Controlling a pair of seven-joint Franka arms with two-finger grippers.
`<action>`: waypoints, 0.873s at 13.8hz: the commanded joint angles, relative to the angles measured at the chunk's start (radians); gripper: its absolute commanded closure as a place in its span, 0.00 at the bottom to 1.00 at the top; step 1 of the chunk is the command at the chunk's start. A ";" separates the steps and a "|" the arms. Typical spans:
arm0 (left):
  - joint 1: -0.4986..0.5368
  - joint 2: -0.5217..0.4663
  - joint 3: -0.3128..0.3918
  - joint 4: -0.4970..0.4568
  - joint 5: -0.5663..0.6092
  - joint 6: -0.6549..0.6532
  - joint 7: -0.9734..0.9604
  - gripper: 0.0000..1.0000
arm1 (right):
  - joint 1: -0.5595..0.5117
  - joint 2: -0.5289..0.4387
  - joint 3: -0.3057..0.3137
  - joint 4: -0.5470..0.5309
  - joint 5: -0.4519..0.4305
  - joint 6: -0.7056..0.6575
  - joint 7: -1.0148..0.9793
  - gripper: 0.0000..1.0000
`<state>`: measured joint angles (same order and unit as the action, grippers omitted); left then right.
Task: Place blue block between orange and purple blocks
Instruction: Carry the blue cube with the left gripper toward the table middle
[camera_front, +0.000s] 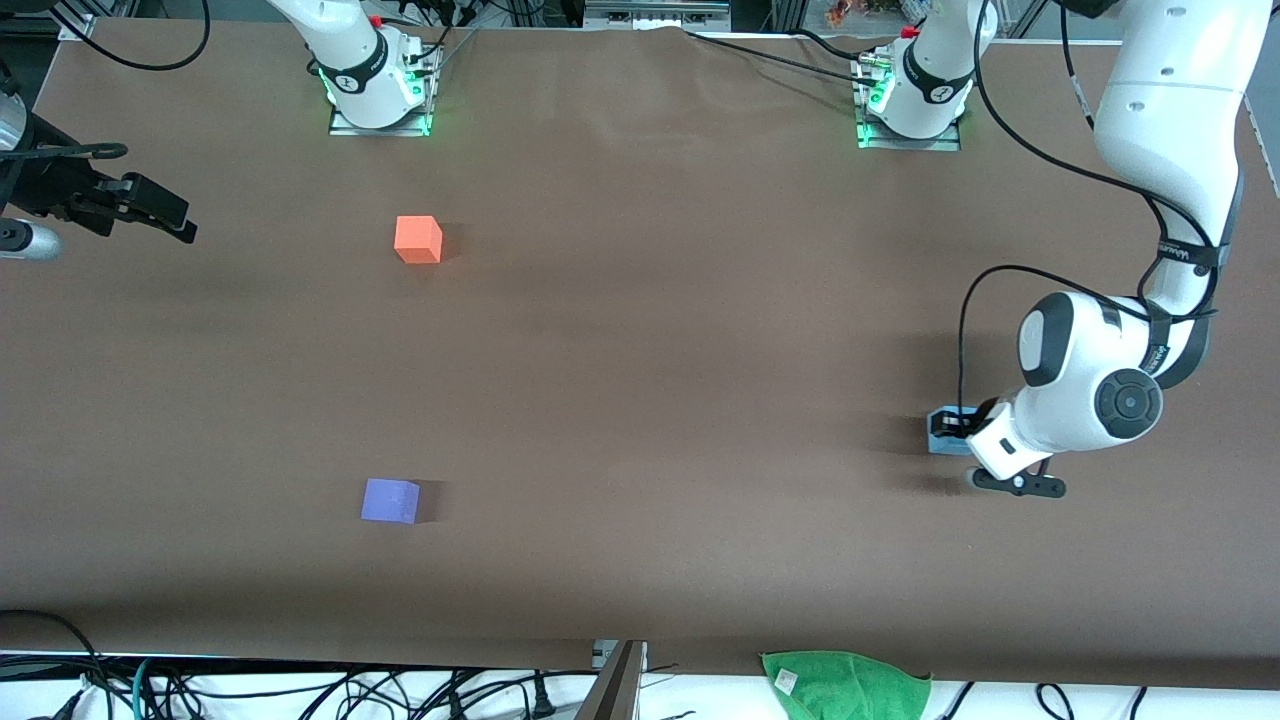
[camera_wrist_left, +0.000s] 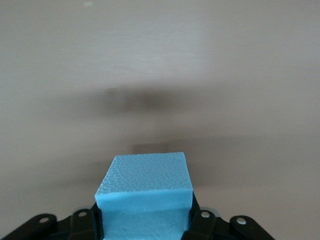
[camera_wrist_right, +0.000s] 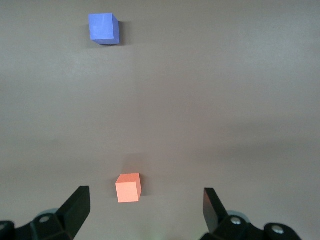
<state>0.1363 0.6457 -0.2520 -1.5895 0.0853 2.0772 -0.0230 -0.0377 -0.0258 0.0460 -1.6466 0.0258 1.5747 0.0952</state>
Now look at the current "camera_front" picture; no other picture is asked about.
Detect light blue foam block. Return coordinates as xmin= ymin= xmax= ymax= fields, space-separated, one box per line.
xmin=926 ymin=406 xmax=979 ymax=457

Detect brown table cover sheet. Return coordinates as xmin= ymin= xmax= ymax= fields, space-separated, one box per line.
xmin=0 ymin=18 xmax=1280 ymax=691

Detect orange foam block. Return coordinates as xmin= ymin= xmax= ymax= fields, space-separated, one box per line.
xmin=394 ymin=215 xmax=444 ymax=265

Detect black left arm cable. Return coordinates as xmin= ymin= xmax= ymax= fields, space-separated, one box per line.
xmin=957 ymin=0 xmax=1223 ymax=416

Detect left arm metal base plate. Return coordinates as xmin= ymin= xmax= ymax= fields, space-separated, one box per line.
xmin=853 ymin=50 xmax=963 ymax=152

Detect long black table cable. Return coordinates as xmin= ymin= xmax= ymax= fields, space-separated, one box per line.
xmin=684 ymin=29 xmax=883 ymax=89

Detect purple foam block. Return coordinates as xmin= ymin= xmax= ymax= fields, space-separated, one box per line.
xmin=360 ymin=477 xmax=422 ymax=525

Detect black looped floor cable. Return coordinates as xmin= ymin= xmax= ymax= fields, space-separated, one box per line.
xmin=0 ymin=609 xmax=109 ymax=720

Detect tangled black cables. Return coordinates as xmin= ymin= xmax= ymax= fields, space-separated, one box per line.
xmin=150 ymin=668 xmax=601 ymax=720

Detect aluminium profile post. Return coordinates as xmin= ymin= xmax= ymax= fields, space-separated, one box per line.
xmin=574 ymin=640 xmax=648 ymax=720

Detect short black table cable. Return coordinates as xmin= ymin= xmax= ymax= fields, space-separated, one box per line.
xmin=792 ymin=27 xmax=873 ymax=63

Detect metal rail fixture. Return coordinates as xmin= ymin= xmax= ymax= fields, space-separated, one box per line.
xmin=583 ymin=0 xmax=733 ymax=33

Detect teal cable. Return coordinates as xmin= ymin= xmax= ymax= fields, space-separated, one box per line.
xmin=128 ymin=655 xmax=161 ymax=720

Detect green microfibre cloth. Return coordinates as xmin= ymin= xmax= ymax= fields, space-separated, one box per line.
xmin=760 ymin=650 xmax=933 ymax=720

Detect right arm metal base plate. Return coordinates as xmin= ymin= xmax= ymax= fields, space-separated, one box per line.
xmin=328 ymin=40 xmax=435 ymax=137

